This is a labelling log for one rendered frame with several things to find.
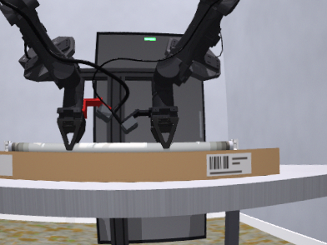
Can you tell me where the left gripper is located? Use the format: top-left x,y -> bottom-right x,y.
123,91 -> 179,148

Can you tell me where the fluorescent tube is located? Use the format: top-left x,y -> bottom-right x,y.
8,141 -> 234,153

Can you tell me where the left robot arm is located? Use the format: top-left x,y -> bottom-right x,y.
121,0 -> 240,134

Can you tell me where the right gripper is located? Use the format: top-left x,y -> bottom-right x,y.
57,92 -> 102,151

